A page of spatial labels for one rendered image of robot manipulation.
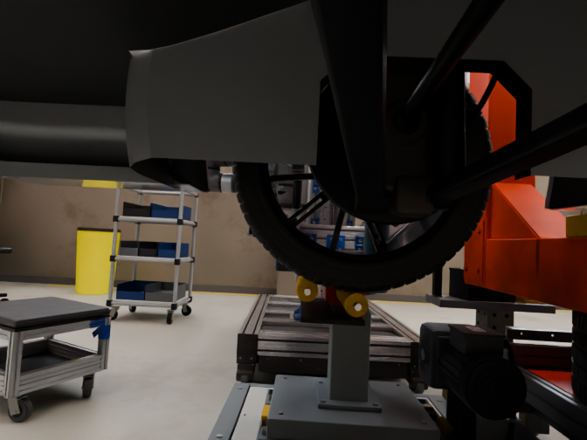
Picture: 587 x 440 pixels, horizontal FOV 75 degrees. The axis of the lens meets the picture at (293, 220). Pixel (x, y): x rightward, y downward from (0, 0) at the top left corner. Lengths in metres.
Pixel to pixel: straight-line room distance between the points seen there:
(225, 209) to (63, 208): 1.93
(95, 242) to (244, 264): 1.60
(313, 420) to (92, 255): 3.59
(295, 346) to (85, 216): 3.85
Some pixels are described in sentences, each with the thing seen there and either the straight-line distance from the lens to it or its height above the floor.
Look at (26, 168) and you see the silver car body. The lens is 0.95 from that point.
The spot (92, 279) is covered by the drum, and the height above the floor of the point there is 0.15.
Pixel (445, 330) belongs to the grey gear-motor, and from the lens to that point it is 1.24.
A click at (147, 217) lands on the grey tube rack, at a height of 0.76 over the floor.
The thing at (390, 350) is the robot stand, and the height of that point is 0.19.
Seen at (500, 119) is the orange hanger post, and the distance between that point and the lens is 1.48.
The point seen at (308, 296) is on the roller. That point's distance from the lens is 1.01.
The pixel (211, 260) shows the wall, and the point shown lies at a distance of 4.65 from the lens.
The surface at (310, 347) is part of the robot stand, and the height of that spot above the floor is 0.19.
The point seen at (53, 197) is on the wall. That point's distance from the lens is 5.37.
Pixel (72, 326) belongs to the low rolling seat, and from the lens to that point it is 1.64.
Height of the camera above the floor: 0.64
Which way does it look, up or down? 3 degrees up
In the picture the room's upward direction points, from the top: 3 degrees clockwise
